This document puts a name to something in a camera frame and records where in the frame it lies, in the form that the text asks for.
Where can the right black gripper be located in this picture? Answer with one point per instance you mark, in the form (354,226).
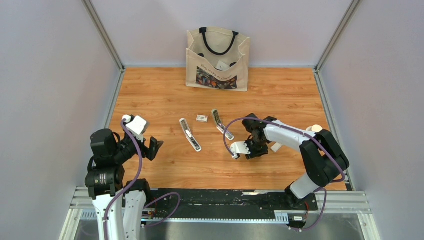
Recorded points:
(253,154)

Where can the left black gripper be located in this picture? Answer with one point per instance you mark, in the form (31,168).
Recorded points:
(150,152)

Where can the staples tray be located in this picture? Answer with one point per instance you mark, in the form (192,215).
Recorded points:
(276,147)

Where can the grey stapler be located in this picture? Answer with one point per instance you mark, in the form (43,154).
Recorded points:
(220,126)

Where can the white stapler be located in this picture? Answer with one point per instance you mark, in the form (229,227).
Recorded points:
(189,136)

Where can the white staples box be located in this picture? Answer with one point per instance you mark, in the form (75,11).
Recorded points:
(202,118)

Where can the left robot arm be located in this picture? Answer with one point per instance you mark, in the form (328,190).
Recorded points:
(109,182)

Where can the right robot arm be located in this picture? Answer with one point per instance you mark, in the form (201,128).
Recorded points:
(322,156)

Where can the white plastic bottle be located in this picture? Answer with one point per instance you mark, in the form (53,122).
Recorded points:
(315,128)

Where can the beige canvas tote bag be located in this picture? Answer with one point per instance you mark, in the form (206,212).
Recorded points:
(217,58)

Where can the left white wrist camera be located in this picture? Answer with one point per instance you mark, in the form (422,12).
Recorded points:
(136,125)

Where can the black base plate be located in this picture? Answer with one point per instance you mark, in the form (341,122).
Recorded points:
(224,204)

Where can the aluminium frame rail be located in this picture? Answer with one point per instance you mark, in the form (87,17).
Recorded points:
(341,215)

